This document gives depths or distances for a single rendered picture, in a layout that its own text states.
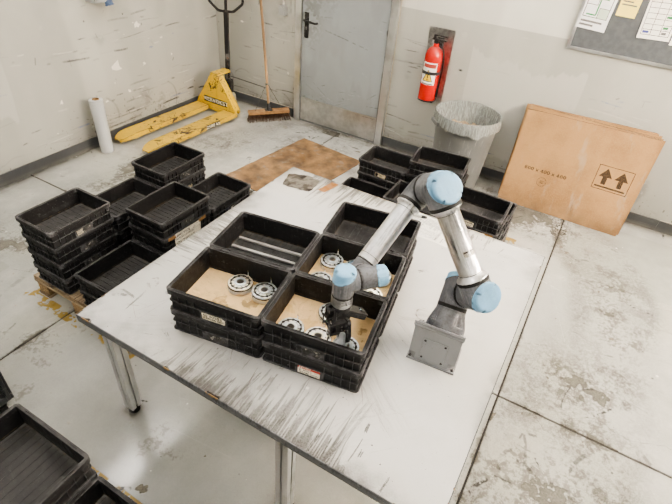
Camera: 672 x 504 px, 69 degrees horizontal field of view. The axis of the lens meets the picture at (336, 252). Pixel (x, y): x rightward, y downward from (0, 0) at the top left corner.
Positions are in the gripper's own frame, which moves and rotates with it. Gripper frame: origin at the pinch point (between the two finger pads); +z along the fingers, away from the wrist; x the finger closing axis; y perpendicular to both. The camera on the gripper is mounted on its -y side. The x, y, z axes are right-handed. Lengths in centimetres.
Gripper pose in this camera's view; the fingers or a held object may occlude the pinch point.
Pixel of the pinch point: (342, 341)
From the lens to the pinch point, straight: 183.8
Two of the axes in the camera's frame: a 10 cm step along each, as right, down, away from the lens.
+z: -0.7, 7.8, 6.2
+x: 4.0, 5.9, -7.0
